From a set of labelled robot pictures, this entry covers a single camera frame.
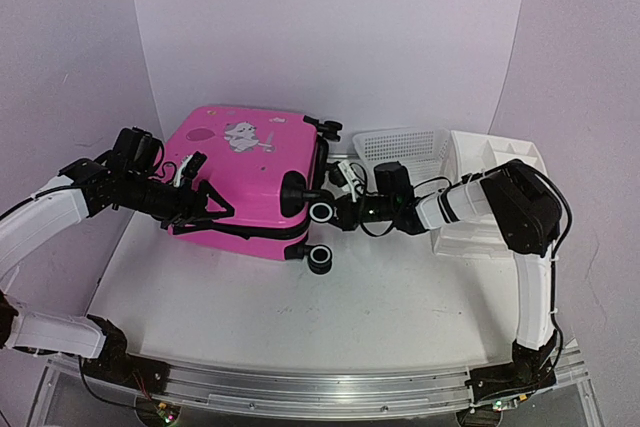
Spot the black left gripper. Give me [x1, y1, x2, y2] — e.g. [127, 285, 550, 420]
[122, 172, 235, 235]

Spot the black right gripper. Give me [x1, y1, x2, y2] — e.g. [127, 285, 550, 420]
[312, 194, 394, 233]

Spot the pink cartoon suitcase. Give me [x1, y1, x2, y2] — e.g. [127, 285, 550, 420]
[166, 105, 342, 275]

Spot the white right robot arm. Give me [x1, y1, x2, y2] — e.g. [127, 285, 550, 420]
[310, 159, 572, 390]

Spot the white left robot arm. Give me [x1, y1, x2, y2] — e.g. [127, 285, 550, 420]
[1, 127, 234, 384]

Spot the white plastic mesh basket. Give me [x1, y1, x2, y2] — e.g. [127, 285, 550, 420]
[352, 128, 450, 184]

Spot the white drawer desk organizer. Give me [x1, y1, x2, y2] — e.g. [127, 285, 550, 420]
[424, 131, 546, 260]

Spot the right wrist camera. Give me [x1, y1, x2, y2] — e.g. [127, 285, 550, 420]
[329, 160, 365, 198]

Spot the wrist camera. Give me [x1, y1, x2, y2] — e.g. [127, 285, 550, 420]
[329, 160, 365, 198]
[171, 151, 207, 188]

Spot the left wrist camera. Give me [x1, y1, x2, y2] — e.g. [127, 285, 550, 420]
[171, 151, 207, 188]

